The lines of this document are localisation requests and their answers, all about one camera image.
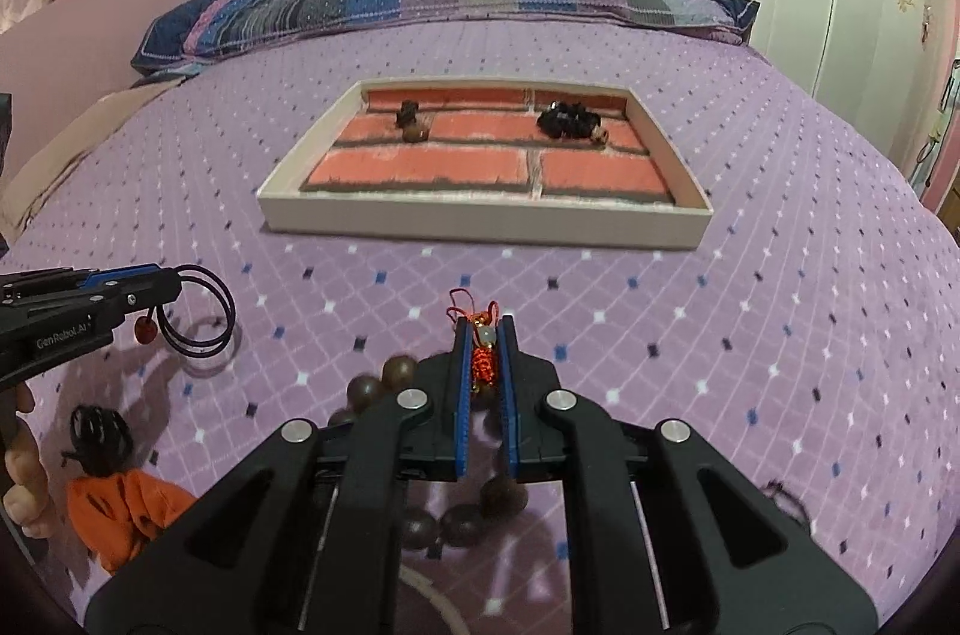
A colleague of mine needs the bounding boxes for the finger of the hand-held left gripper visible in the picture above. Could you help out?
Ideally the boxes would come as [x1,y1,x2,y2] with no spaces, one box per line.
[94,270,183,336]
[0,264,164,306]

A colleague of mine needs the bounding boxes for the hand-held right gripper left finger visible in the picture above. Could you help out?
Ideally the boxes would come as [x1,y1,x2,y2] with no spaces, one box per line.
[82,314,478,635]

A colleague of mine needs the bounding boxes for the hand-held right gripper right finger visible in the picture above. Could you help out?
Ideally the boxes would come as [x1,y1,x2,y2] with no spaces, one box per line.
[493,314,880,635]

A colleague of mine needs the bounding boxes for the black cord bracelet red bead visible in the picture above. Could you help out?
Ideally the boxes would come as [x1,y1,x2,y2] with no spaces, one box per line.
[135,264,238,357]

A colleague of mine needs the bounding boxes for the wooden bead bracelet red tassel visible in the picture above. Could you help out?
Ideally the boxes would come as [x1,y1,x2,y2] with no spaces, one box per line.
[328,288,530,555]

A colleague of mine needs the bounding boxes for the brick pattern cardboard tray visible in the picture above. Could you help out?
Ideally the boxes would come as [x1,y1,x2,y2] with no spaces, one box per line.
[256,78,714,251]

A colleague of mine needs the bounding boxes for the orange fabric scrunchie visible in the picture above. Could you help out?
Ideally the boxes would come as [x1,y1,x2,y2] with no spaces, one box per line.
[66,470,197,576]

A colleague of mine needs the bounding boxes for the person's left hand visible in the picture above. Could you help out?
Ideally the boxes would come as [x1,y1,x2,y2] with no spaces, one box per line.
[0,380,55,540]

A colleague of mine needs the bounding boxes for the black hair scrunchie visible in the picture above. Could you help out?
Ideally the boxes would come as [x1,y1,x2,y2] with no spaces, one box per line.
[69,405,134,478]

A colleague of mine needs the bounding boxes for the purple dotted bed sheet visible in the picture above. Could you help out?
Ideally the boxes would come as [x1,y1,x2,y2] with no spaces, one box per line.
[0,16,960,635]

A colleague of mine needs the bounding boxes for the pink bed headboard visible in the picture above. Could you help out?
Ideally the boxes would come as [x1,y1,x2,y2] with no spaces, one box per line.
[0,0,220,107]

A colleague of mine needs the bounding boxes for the black fluffy scrunchie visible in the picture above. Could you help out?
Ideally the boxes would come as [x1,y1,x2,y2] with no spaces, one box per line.
[536,101,610,148]

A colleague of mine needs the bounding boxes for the white wardrobe floral decals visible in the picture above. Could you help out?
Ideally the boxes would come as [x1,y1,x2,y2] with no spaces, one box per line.
[754,0,960,209]

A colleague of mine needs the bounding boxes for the white ring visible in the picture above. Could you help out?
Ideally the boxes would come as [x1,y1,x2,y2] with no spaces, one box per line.
[397,560,488,635]

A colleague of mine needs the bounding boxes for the brown stone pendant black cord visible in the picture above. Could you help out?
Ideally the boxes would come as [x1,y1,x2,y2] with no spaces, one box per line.
[395,99,430,145]

